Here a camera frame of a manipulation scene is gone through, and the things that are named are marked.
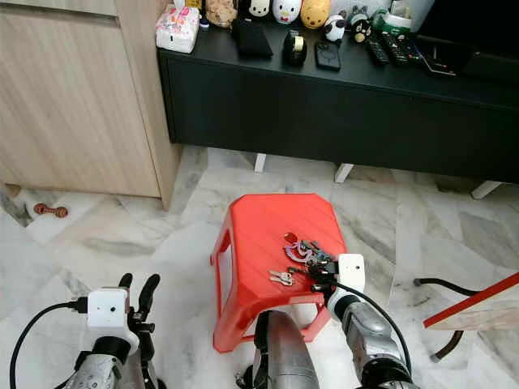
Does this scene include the small silver keys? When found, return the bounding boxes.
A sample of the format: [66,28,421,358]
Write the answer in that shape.
[268,269,296,287]

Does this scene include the red plastic stool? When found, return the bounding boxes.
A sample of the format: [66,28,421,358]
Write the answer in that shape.
[210,193,350,354]

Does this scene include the silver robot leg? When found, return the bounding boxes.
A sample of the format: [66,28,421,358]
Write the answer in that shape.
[237,310,327,389]

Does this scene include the red dumbbell toy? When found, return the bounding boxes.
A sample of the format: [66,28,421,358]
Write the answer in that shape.
[33,203,70,220]

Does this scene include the black curved table leg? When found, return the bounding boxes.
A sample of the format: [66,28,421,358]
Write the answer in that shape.
[413,276,484,362]

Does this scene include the black low TV console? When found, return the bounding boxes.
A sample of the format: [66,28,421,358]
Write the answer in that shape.
[157,21,519,200]

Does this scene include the marble table red edge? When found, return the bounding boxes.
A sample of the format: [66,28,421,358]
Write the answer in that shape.
[422,271,519,330]

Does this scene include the light wooden cabinet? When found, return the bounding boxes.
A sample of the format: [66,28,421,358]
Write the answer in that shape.
[0,0,182,211]

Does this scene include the black key fob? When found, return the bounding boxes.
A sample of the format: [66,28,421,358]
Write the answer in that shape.
[314,38,343,73]

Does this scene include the black tape dispenser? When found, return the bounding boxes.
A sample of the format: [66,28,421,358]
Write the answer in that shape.
[282,30,310,66]

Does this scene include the black remote control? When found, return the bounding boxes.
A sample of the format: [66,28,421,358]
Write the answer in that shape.
[379,32,411,65]
[364,38,392,66]
[401,33,427,62]

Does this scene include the black wallet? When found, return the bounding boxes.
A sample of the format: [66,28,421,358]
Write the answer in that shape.
[230,19,275,60]

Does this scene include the white panda figurine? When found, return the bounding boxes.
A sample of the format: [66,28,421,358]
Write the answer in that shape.
[322,14,347,44]

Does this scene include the black flat box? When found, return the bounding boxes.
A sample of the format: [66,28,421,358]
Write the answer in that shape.
[421,38,472,79]

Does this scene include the yellow bear plush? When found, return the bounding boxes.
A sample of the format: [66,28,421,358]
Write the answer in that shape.
[300,0,332,31]

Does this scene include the white green desk holder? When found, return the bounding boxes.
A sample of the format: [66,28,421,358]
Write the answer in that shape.
[371,0,415,37]

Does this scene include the white round plush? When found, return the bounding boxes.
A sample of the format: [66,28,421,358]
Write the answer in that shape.
[272,0,303,26]

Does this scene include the pink white tissue box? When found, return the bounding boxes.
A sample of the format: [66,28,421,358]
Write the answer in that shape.
[155,3,202,55]

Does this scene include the black mouse plush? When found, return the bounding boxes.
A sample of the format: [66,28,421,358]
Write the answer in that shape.
[239,0,273,20]

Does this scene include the glass jar red lid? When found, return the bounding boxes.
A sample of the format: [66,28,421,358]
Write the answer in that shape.
[204,0,238,30]

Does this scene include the black television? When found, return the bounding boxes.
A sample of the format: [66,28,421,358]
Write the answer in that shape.
[414,0,519,59]

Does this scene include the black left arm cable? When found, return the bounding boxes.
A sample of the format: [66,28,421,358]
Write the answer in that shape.
[9,297,91,389]

